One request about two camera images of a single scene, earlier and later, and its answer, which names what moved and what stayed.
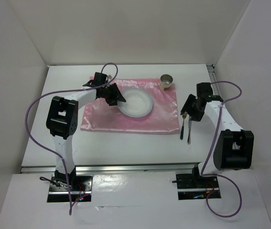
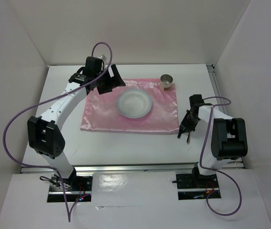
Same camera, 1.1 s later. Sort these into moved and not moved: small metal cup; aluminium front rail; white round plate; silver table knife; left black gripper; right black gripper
Moved: right black gripper; left black gripper
Not moved: aluminium front rail; silver table knife; white round plate; small metal cup
